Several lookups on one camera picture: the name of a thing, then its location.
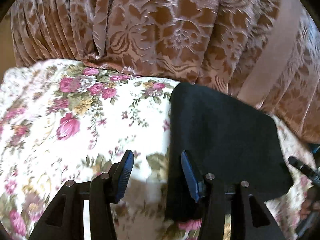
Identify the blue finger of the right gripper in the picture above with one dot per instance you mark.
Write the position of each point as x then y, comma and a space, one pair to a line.
312, 174

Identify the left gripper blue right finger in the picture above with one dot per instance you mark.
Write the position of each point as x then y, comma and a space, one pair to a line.
250, 217

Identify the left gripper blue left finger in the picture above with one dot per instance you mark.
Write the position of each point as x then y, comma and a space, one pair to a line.
64, 216

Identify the black pants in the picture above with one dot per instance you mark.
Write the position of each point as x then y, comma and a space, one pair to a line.
225, 137

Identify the person right hand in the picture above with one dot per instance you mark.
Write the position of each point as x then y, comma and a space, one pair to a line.
310, 203

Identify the brown floral curtain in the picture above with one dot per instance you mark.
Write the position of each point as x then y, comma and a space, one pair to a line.
262, 52

